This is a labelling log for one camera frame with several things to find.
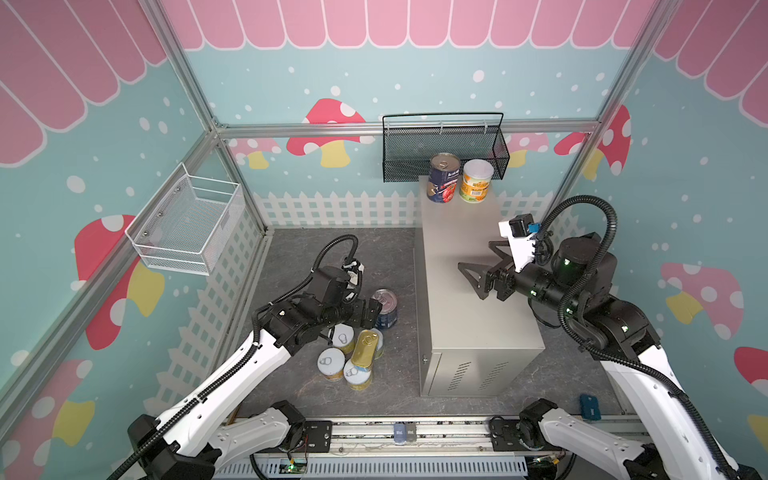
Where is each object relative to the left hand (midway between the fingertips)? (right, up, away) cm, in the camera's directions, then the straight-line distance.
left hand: (363, 308), depth 74 cm
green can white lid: (+4, -13, +10) cm, 17 cm away
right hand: (+24, +13, -15) cm, 31 cm away
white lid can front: (-2, -20, +5) cm, 20 cm away
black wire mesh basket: (+12, +48, +26) cm, 56 cm away
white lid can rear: (-7, -10, +12) cm, 17 cm away
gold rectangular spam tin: (0, -13, +10) cm, 16 cm away
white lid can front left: (-9, -16, +8) cm, 20 cm away
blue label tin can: (+6, -3, +12) cm, 13 cm away
